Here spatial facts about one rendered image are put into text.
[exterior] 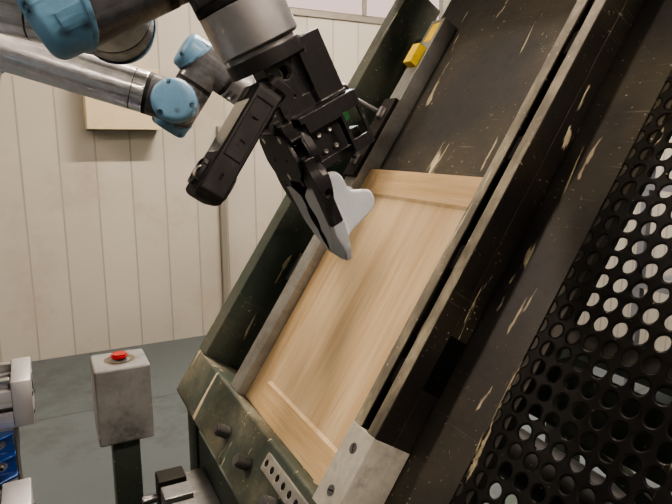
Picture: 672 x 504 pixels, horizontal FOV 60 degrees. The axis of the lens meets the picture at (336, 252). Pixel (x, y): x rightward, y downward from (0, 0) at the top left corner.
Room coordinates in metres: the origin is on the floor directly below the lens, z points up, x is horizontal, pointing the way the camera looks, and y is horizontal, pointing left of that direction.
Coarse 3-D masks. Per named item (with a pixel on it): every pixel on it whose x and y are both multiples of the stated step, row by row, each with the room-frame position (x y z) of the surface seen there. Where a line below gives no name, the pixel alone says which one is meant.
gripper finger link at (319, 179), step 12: (300, 156) 0.52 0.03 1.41; (312, 156) 0.51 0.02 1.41; (312, 168) 0.51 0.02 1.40; (324, 168) 0.52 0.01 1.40; (312, 180) 0.52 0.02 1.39; (324, 180) 0.52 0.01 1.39; (324, 192) 0.52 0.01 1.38; (324, 204) 0.52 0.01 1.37; (336, 204) 0.54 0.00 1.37; (336, 216) 0.54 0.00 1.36
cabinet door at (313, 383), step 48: (384, 192) 1.20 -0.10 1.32; (432, 192) 1.06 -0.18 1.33; (384, 240) 1.10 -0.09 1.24; (432, 240) 0.98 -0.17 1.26; (336, 288) 1.14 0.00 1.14; (384, 288) 1.01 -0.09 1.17; (288, 336) 1.17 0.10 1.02; (336, 336) 1.04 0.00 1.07; (384, 336) 0.93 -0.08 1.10; (288, 384) 1.07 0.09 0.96; (336, 384) 0.96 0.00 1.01; (288, 432) 0.98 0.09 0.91; (336, 432) 0.88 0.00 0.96
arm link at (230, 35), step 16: (240, 0) 0.49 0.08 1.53; (256, 0) 0.50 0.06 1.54; (272, 0) 0.51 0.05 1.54; (208, 16) 0.50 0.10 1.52; (224, 16) 0.50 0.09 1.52; (240, 16) 0.50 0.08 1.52; (256, 16) 0.50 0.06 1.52; (272, 16) 0.50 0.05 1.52; (288, 16) 0.52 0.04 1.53; (208, 32) 0.51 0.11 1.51; (224, 32) 0.50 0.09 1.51; (240, 32) 0.50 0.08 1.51; (256, 32) 0.50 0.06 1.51; (272, 32) 0.50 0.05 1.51; (288, 32) 0.52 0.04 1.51; (224, 48) 0.51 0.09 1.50; (240, 48) 0.50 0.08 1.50; (256, 48) 0.50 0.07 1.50
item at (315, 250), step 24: (432, 24) 1.42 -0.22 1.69; (432, 48) 1.37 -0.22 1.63; (408, 72) 1.38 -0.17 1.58; (408, 96) 1.35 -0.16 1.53; (384, 144) 1.32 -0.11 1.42; (312, 240) 1.28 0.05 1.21; (312, 264) 1.24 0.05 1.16; (288, 288) 1.24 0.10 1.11; (288, 312) 1.21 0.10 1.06; (264, 336) 1.21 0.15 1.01; (264, 360) 1.19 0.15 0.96; (240, 384) 1.17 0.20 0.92
